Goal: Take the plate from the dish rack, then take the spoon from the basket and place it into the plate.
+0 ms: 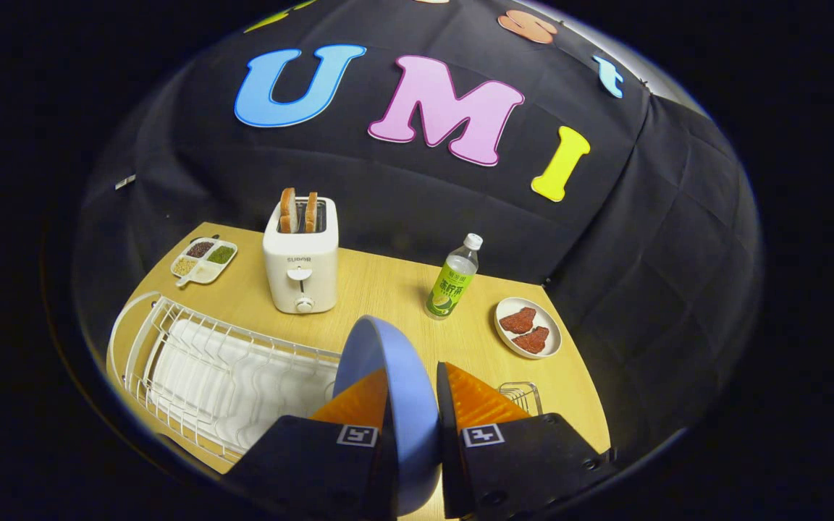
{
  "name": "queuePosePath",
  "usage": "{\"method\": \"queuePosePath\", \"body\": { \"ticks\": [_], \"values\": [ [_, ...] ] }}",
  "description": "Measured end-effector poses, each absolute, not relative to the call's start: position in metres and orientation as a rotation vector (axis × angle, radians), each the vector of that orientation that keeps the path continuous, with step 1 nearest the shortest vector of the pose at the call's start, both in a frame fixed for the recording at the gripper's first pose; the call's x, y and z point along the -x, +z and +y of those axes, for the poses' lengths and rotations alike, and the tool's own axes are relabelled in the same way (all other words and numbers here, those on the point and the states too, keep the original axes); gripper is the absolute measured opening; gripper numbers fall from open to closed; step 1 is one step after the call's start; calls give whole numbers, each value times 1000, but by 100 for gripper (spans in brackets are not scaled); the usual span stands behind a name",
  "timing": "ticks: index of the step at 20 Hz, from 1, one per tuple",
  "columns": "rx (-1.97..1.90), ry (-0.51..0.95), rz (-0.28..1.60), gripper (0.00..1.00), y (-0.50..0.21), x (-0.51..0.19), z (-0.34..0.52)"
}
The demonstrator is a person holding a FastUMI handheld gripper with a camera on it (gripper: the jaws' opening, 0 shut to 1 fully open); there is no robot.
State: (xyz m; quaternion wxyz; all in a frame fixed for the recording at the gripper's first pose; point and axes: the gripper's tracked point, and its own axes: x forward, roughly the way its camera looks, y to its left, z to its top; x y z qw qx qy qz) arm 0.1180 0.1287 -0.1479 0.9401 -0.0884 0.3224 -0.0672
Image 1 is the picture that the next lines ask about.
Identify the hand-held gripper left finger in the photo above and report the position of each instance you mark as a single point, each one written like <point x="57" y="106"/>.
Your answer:
<point x="316" y="463"/>

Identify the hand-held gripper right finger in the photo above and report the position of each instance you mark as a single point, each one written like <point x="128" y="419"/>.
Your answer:
<point x="452" y="463"/>

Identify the blue plate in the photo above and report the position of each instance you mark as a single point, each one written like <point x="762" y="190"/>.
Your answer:
<point x="402" y="376"/>

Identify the white round dish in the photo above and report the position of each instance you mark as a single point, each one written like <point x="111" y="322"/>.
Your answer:
<point x="544" y="318"/>

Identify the brown meat piece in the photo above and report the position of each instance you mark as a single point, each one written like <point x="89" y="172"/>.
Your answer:
<point x="518" y="320"/>
<point x="531" y="340"/>

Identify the green label drink bottle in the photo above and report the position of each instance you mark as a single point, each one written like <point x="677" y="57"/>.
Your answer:
<point x="449" y="286"/>

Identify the white toaster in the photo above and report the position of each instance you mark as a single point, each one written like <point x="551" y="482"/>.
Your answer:
<point x="301" y="253"/>

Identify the white divided seasoning tray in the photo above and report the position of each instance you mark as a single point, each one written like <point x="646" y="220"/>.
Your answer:
<point x="203" y="271"/>

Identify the toasted bread slice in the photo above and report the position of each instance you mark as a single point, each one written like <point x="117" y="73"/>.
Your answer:
<point x="287" y="210"/>
<point x="310" y="212"/>

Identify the black backdrop cloth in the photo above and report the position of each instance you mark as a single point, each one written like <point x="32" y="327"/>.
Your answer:
<point x="388" y="188"/>

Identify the small white tag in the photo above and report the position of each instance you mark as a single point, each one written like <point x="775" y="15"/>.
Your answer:
<point x="125" y="181"/>

